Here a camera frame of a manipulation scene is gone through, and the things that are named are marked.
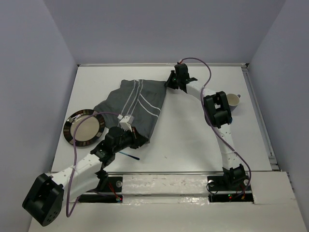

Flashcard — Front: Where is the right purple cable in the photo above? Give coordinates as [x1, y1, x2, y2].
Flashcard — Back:
[177, 57, 252, 201]

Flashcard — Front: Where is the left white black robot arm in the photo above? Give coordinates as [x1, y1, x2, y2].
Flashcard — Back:
[22, 127, 149, 227]

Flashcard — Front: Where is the purple white cup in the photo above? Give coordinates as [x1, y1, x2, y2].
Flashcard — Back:
[226, 93, 240, 112]

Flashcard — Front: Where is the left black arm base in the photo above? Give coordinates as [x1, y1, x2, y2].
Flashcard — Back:
[78, 170, 123, 203]

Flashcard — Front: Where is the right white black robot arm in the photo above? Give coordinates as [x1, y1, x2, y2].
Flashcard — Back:
[165, 61, 252, 194]

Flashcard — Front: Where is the blue metal fork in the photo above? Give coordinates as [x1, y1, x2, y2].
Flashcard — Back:
[118, 151, 140, 160]

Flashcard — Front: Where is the grey striped cloth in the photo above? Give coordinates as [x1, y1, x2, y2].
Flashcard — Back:
[94, 79, 167, 143]

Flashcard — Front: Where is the dark rimmed dinner plate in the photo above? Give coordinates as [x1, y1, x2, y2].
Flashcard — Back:
[63, 109, 105, 147]

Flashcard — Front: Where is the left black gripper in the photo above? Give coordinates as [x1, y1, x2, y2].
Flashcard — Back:
[112, 126, 147, 153]

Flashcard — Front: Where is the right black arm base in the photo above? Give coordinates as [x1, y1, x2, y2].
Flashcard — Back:
[206, 165, 253, 203]

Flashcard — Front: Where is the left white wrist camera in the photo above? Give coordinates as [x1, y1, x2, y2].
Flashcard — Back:
[117, 115, 134, 132]

